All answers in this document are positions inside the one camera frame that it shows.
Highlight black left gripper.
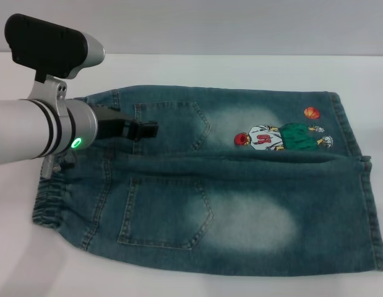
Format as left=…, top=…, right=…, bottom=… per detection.
left=92, top=106, right=160, bottom=141

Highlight blue denim shorts with basketball print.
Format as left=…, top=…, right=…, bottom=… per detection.
left=32, top=84, right=383, bottom=275

